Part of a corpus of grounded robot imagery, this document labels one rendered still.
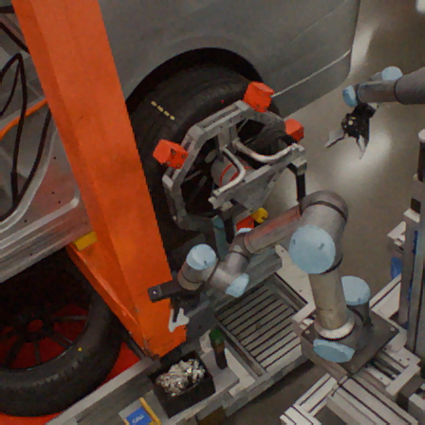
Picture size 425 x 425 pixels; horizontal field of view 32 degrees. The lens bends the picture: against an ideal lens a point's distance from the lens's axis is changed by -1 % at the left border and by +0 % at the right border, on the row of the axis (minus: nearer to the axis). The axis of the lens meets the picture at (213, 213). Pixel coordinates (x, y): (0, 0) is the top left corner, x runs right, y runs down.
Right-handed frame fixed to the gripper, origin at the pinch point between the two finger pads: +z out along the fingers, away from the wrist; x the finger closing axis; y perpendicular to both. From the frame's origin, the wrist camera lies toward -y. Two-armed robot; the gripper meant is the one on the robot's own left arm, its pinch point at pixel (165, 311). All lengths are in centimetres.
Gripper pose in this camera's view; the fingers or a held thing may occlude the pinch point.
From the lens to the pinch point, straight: 245.7
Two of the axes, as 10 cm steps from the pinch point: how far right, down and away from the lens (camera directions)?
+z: -3.1, 5.8, 7.6
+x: -1.9, -8.2, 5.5
